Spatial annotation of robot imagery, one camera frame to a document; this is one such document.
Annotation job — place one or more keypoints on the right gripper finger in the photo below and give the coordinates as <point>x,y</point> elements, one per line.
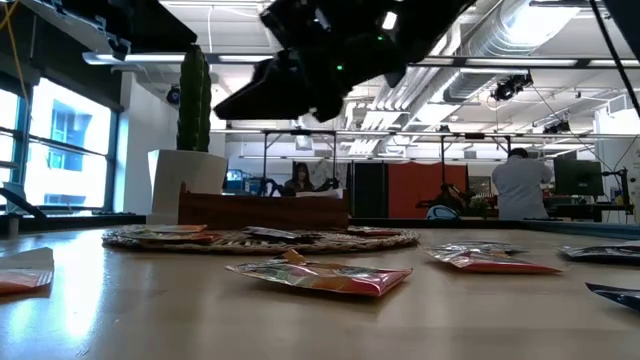
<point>290,67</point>
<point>280,102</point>

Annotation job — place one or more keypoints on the white Tazo tea packet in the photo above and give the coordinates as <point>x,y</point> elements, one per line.
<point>320,193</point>

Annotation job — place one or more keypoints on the brown wooden tea box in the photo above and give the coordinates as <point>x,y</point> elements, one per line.
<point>260,212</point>

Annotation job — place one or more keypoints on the dark foil tea packet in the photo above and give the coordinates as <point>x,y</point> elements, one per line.
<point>622,296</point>
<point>605,254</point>
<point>270,232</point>

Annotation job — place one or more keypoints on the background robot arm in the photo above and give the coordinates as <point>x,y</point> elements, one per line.
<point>450,195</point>

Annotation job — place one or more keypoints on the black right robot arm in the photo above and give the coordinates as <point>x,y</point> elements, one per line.
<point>440,20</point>

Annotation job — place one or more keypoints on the orange Ahmad tea packet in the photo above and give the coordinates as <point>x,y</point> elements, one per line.
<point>175,229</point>

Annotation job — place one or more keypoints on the red foil tea packet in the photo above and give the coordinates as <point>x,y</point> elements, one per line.
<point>490,265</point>

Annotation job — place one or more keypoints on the orange white tea packet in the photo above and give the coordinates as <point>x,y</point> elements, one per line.
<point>25,275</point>

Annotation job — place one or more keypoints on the person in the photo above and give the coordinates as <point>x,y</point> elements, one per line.
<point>520,190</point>
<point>300,180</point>

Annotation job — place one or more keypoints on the green cactus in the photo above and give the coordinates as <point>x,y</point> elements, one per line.
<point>194,100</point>

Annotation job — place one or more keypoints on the white hexagonal planter pot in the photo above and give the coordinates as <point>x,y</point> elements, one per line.
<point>187,180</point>

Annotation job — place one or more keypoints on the black partition panel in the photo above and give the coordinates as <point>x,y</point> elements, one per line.
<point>370,190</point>

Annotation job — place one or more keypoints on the long ceiling light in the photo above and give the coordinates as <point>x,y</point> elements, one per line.
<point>150,58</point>

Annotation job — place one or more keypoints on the orange partition panel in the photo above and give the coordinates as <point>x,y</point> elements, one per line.
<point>410,190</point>

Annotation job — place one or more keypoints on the blue white round object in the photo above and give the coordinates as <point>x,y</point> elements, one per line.
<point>442,213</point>

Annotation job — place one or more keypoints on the large window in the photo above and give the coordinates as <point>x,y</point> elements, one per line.
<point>75,175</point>

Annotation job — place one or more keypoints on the black computer monitor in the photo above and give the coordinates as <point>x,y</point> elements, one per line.
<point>577,177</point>

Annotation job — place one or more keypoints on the black slanted stand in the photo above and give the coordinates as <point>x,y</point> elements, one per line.
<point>20,200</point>

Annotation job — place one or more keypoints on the dark background desk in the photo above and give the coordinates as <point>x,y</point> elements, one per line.
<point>590,210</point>

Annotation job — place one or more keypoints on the black background stand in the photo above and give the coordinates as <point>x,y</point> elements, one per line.
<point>624,185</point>

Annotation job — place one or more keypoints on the black wall camera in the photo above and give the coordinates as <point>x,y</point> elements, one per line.
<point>173,95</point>

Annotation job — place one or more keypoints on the silver ventilation duct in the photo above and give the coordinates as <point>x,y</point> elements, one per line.
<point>505,35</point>

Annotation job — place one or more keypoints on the black ceiling camera rig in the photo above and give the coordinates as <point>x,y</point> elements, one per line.
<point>510,87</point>

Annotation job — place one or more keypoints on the small black ceiling camera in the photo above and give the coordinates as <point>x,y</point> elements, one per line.
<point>557,128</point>

